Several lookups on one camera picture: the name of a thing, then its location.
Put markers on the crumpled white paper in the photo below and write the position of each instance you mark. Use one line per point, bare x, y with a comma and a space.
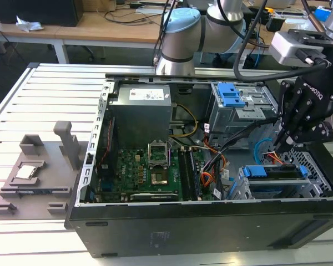
27, 25

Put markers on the black RAM slot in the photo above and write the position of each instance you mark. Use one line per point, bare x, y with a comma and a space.
186, 177
196, 174

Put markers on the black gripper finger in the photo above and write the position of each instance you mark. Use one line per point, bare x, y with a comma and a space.
290, 110
308, 135

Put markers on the grey metal disk bay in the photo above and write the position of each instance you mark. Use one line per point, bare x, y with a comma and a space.
313, 174

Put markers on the black box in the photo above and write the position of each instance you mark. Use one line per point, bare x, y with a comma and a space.
36, 12

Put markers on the clear plastic bag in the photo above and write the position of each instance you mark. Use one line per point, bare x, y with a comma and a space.
303, 25

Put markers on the blue plastic drive latch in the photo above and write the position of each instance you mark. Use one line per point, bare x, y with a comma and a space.
229, 95

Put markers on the black open PC case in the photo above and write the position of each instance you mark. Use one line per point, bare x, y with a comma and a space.
183, 230

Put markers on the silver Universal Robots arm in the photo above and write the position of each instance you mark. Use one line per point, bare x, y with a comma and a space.
180, 41

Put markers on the silver CPU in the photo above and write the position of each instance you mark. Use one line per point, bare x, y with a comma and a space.
26, 171

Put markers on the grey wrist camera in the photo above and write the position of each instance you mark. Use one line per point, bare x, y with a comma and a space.
283, 48

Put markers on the grey power supply unit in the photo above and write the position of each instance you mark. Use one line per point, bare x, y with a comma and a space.
140, 116

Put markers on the black case fan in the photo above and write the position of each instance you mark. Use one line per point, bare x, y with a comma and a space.
105, 149

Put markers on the wooden desk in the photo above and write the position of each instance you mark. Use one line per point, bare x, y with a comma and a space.
100, 30

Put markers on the hard disk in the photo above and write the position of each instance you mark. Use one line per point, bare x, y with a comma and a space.
255, 171

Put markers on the grey metal drive cage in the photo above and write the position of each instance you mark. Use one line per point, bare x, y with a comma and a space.
227, 119

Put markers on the blue cardboard box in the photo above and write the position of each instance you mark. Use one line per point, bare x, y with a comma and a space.
322, 12

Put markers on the grey parts rack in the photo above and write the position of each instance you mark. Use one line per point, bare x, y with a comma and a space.
52, 180

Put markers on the green motherboard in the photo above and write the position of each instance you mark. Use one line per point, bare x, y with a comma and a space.
133, 171

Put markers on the gold chipset heatsink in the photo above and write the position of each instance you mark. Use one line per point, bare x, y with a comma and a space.
160, 178

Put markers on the black RAM stick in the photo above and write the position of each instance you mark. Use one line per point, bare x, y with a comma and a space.
44, 191

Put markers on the black graphics card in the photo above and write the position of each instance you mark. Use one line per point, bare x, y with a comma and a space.
155, 197

